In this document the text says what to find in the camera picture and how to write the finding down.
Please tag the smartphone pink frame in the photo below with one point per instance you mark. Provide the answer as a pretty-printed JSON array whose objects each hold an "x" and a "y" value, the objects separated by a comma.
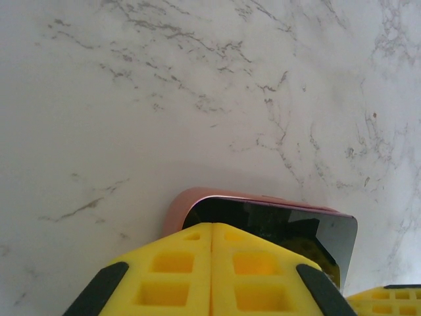
[{"x": 279, "y": 220}]

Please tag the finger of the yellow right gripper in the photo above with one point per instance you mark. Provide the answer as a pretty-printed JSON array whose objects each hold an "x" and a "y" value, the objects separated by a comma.
[
  {"x": 371, "y": 304},
  {"x": 406, "y": 303}
]

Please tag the pink phone case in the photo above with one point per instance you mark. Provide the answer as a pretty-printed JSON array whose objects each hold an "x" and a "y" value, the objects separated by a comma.
[{"x": 177, "y": 210}]

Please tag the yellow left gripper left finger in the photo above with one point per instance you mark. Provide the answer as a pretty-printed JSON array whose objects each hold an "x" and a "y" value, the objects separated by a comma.
[{"x": 164, "y": 279}]

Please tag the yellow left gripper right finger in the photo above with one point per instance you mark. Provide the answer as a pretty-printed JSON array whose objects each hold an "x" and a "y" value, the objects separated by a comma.
[{"x": 263, "y": 279}]

